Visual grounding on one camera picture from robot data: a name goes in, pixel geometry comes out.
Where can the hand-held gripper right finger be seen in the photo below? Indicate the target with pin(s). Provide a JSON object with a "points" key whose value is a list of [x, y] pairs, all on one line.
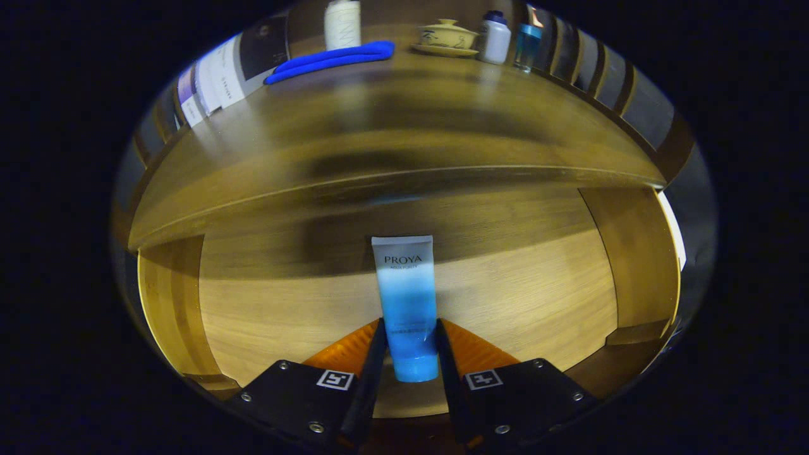
{"points": [[450, 379]]}

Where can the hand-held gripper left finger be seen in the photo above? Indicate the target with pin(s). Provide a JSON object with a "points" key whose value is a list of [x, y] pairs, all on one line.
{"points": [[373, 379]]}

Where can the blue and white cosmetic tube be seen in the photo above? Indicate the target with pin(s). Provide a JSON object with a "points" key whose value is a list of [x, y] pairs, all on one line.
{"points": [[407, 297]]}

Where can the wooden countertop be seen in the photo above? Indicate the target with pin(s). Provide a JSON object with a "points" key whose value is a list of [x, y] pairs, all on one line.
{"points": [[411, 114]]}

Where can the wooden cabinet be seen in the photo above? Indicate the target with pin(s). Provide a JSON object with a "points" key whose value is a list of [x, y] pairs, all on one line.
{"points": [[673, 148]]}

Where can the blue folded cloth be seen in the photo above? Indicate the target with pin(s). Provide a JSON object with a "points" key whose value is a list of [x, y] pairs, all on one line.
{"points": [[328, 58]]}

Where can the yellow saucer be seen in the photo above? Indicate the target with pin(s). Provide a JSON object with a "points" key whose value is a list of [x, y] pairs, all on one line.
{"points": [[442, 51]]}

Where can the purple book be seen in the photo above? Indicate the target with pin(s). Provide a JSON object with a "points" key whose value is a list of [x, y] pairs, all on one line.
{"points": [[188, 95]]}

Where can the clear blue bottle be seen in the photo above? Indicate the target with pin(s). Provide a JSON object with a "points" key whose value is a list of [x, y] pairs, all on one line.
{"points": [[527, 47]]}

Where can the white book with dark portrait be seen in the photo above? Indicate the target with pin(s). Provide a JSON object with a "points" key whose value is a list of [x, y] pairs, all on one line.
{"points": [[231, 69]]}

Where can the thin white book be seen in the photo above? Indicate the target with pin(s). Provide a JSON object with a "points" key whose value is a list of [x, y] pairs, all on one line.
{"points": [[205, 82]]}

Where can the white bottle with blue cap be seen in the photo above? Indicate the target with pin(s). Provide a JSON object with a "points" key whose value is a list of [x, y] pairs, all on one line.
{"points": [[496, 41]]}

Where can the yellow lidded teacup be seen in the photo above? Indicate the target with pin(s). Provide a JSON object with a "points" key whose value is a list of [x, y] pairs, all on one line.
{"points": [[452, 38]]}

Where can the white pump bottle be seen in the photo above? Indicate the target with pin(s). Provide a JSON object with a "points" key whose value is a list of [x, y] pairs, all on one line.
{"points": [[342, 25]]}

